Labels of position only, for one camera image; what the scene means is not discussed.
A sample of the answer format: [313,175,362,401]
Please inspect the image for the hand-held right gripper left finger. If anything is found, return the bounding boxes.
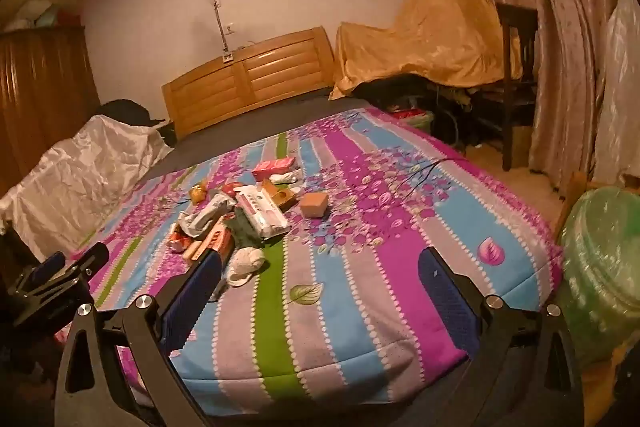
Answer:
[54,249,223,427]

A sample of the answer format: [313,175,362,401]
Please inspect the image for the small paper box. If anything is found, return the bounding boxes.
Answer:
[262,179,297,210]

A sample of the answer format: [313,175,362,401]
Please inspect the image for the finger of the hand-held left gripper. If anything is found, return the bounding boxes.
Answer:
[60,242,111,295]
[17,251,68,295]

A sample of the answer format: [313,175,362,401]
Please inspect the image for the wooden slatted headboard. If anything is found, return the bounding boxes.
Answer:
[161,26,335,140]

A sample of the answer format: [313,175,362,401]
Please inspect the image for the red white wrapper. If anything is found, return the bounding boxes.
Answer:
[167,227,191,253]

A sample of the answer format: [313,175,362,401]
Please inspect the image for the golden cloth cover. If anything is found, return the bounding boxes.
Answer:
[330,0,523,101]

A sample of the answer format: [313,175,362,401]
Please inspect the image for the black bundle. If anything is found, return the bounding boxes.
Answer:
[95,99,177,144]

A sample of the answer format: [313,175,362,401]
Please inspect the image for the grey white packet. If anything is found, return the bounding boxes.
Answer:
[177,192,237,239]

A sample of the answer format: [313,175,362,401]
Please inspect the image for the floral striped bedsheet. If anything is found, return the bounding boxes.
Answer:
[60,107,566,413]

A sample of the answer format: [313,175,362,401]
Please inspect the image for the brown wooden wardrobe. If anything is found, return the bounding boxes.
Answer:
[0,27,101,198]

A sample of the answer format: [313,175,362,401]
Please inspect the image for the white cloth cover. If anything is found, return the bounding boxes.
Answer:
[0,114,173,253]

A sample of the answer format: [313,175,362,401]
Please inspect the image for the dark green cloth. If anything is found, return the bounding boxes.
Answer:
[225,211,274,251]

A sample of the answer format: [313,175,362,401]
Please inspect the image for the dark wooden chair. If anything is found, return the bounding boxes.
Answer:
[470,2,541,172]

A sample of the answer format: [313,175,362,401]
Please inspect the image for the red box far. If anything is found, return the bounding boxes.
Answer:
[251,157,297,180]

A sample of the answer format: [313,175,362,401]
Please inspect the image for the beige patterned curtain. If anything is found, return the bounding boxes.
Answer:
[415,0,640,188]

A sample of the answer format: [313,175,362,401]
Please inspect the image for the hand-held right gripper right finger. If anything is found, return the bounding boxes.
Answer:
[419,247,586,427]

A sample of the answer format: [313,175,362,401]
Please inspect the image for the white wet wipes pack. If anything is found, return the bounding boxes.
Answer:
[234,184,292,239]

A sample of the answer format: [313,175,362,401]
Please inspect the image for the bundles on wardrobe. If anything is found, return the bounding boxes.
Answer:
[5,1,83,32]

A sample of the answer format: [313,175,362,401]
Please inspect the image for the orange carton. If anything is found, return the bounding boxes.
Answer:
[182,227,236,266]

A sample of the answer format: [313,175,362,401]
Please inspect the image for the green bin with plastic liner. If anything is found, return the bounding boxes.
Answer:
[554,187,640,369]

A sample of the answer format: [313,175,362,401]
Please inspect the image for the brown cube box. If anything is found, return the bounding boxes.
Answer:
[299,192,330,219]

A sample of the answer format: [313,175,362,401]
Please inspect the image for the white paper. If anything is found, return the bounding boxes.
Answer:
[224,247,269,289]

